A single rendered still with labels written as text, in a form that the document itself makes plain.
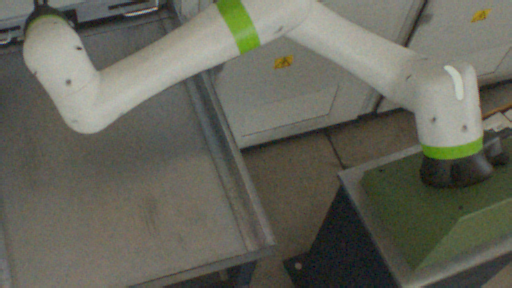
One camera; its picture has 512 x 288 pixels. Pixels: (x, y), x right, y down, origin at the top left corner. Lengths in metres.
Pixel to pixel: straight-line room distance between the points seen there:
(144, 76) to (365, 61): 0.53
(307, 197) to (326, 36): 1.08
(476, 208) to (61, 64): 0.83
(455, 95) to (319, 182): 1.16
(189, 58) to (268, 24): 0.16
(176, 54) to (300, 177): 1.33
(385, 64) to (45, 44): 0.76
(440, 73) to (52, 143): 0.86
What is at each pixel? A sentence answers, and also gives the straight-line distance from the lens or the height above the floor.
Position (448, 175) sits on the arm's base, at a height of 0.96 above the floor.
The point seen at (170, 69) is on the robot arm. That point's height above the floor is 1.17.
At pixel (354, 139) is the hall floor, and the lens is 2.64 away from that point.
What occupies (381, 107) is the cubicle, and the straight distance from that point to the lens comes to 2.62.
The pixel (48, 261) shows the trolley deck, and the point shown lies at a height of 0.85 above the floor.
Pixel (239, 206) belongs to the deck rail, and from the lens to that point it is 1.47.
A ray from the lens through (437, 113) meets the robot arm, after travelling 1.44.
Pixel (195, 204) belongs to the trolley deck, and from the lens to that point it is 1.47.
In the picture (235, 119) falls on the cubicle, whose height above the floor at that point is 0.28.
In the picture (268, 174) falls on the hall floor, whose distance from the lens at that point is 2.49.
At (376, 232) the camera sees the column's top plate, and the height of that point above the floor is 0.75.
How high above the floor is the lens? 2.17
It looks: 58 degrees down
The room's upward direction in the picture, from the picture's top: 2 degrees clockwise
